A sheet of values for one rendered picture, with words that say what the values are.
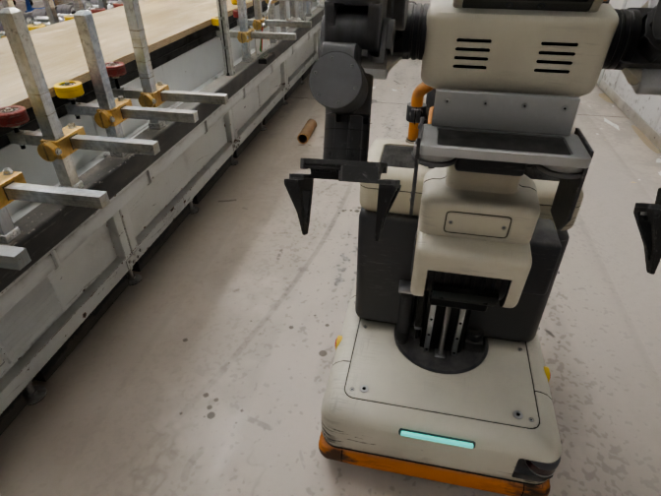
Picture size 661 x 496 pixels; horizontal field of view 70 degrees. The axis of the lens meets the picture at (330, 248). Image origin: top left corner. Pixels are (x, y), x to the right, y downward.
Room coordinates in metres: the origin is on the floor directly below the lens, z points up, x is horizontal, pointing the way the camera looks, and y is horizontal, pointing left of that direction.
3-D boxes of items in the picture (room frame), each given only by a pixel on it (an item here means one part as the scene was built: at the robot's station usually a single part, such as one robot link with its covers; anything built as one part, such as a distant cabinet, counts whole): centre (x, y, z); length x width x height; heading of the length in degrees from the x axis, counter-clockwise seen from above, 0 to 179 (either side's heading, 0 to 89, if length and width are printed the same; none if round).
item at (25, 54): (1.19, 0.73, 0.92); 0.04 x 0.04 x 0.48; 79
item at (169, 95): (1.71, 0.58, 0.81); 0.43 x 0.03 x 0.04; 79
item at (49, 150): (1.21, 0.73, 0.83); 0.14 x 0.06 x 0.05; 169
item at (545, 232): (0.85, -0.36, 0.68); 0.28 x 0.27 x 0.25; 78
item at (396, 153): (1.11, -0.35, 0.59); 0.55 x 0.34 x 0.83; 78
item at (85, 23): (1.43, 0.68, 0.88); 0.04 x 0.04 x 0.48; 79
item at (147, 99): (1.70, 0.63, 0.81); 0.14 x 0.06 x 0.05; 169
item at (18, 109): (1.26, 0.87, 0.85); 0.08 x 0.08 x 0.11
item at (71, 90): (1.50, 0.82, 0.85); 0.08 x 0.08 x 0.11
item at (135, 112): (1.46, 0.63, 0.83); 0.43 x 0.03 x 0.04; 79
